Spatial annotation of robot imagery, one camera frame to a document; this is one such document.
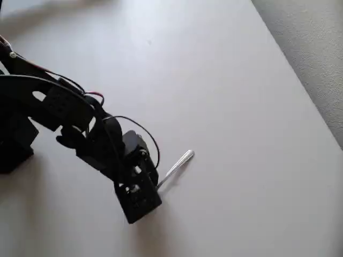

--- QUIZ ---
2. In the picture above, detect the silver metal spoon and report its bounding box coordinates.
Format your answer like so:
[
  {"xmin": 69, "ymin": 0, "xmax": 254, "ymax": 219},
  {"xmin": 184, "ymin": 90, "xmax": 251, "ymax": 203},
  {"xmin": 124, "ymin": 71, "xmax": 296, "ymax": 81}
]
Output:
[{"xmin": 156, "ymin": 149, "xmax": 196, "ymax": 190}]

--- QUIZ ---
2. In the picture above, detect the black cable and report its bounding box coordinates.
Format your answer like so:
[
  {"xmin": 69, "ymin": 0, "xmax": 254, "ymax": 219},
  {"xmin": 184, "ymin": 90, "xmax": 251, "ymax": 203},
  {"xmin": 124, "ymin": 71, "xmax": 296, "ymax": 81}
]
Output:
[{"xmin": 106, "ymin": 115, "xmax": 161, "ymax": 172}]

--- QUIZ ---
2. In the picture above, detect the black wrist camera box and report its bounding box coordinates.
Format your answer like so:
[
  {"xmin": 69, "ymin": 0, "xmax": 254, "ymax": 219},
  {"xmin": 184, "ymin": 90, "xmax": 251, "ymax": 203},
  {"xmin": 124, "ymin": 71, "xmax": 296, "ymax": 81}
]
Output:
[{"xmin": 113, "ymin": 160, "xmax": 163, "ymax": 225}]

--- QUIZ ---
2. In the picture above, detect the red wire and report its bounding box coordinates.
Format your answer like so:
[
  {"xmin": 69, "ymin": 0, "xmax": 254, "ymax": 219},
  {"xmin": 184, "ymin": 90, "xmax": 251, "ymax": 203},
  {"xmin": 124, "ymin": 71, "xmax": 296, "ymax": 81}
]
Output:
[{"xmin": 85, "ymin": 91, "xmax": 105, "ymax": 105}]

